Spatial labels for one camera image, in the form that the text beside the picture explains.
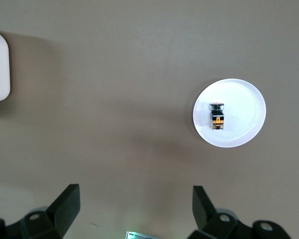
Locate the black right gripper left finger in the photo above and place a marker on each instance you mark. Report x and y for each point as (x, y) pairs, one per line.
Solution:
(62, 211)

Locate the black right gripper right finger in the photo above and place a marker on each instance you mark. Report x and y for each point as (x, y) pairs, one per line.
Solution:
(204, 211)

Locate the white round plate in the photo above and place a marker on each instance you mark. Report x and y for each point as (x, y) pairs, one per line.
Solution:
(241, 112)

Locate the orange black push-button switch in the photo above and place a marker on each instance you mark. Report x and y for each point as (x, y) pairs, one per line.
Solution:
(217, 117)

